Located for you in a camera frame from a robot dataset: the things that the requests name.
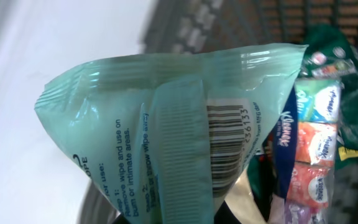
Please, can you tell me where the mint green wipes packet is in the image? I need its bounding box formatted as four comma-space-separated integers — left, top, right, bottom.
34, 43, 306, 223

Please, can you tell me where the Kleenex tissue multipack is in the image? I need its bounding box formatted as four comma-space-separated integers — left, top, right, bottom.
267, 79, 341, 224

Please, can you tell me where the grey plastic basket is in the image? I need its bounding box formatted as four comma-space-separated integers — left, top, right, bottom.
76, 0, 358, 224

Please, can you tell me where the green Nescafe coffee bag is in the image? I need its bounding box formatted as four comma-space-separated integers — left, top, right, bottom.
247, 24, 358, 218

